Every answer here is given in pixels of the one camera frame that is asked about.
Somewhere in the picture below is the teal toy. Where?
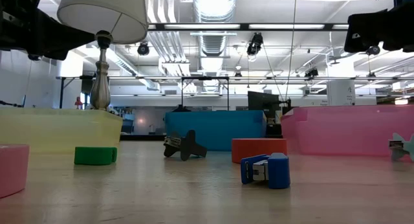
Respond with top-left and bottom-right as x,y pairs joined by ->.
388,132 -> 414,162

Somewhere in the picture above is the pink tape roll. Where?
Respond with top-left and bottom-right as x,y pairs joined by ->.
0,144 -> 30,199

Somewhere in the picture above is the green stapler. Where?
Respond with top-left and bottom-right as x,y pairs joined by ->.
74,146 -> 118,166

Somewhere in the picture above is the red tape roll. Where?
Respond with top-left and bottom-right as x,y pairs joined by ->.
231,138 -> 288,164

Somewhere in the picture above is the table lamp with white shade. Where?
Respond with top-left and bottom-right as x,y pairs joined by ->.
57,0 -> 149,111

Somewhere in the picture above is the white pillar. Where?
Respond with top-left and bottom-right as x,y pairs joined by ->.
326,80 -> 356,107

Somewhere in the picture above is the yellow translucent plastic bin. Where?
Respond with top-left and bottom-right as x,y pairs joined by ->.
0,107 -> 124,154

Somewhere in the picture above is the pink translucent plastic bin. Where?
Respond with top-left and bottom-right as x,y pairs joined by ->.
280,104 -> 414,157

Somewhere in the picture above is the black computer monitor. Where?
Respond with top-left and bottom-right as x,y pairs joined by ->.
247,91 -> 281,120

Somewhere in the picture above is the teal plastic bin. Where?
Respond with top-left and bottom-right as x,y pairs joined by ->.
164,109 -> 268,152

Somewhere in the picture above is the thin black hanging cable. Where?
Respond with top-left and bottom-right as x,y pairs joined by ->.
284,0 -> 298,102

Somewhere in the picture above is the black overhead camera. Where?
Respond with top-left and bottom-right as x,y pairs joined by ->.
246,32 -> 265,56

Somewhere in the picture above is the black metal table frame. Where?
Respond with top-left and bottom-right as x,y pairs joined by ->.
120,134 -> 166,141

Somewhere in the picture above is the silver ventilation duct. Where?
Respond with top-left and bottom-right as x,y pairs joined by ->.
192,0 -> 239,58

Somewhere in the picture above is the black metal frame stand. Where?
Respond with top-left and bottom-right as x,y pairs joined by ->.
180,76 -> 230,112

